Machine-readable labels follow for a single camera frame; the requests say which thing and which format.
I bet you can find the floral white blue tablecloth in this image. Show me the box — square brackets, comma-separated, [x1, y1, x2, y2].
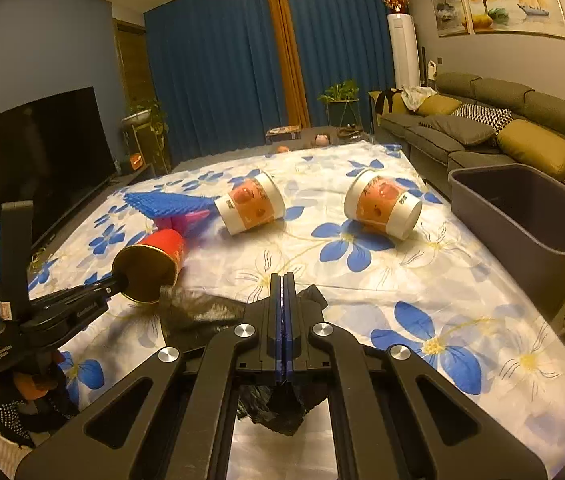
[28, 142, 565, 479]

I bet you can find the left landscape painting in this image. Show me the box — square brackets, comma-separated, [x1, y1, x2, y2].
[432, 0, 470, 38]

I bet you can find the blue bristle brush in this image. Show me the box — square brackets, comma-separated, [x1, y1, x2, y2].
[123, 191, 218, 220]

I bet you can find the orange white paper cup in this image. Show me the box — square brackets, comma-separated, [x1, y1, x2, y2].
[214, 172, 287, 236]

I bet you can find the mustard yellow cushion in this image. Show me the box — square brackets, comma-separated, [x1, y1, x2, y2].
[497, 119, 565, 181]

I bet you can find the potted green plant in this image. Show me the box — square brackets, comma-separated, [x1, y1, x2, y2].
[318, 79, 361, 128]

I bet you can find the dark grey trash bin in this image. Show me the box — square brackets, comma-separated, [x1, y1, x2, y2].
[448, 164, 565, 321]

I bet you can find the grey sectional sofa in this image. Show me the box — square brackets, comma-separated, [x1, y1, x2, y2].
[368, 71, 565, 411]

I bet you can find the red flower decoration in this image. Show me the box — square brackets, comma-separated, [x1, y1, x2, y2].
[382, 0, 409, 14]

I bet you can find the grey flat cushion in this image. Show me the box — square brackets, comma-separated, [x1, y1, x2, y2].
[419, 115, 496, 146]

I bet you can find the red cylindrical can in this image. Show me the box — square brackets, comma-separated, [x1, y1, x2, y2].
[112, 229, 186, 304]

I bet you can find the far patterned cushion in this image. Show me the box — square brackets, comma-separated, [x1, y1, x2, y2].
[453, 103, 513, 133]

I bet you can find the small black plastic bag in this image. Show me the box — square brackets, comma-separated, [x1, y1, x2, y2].
[159, 286, 328, 437]

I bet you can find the far mustard cushion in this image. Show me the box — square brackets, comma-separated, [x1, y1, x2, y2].
[416, 93, 462, 117]

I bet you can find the person's left hand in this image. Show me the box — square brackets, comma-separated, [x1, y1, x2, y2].
[12, 350, 66, 401]

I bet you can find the blue curtain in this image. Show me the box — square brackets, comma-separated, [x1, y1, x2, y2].
[145, 0, 395, 162]

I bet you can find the plant on wooden stand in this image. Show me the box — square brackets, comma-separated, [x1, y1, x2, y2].
[121, 99, 173, 176]

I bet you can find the orange curtain strip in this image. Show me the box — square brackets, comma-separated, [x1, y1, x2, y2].
[267, 0, 311, 128]

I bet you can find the black television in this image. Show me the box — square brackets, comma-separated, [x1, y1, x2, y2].
[0, 86, 118, 281]

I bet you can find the white standing air conditioner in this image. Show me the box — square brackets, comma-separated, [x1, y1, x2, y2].
[387, 13, 420, 89]

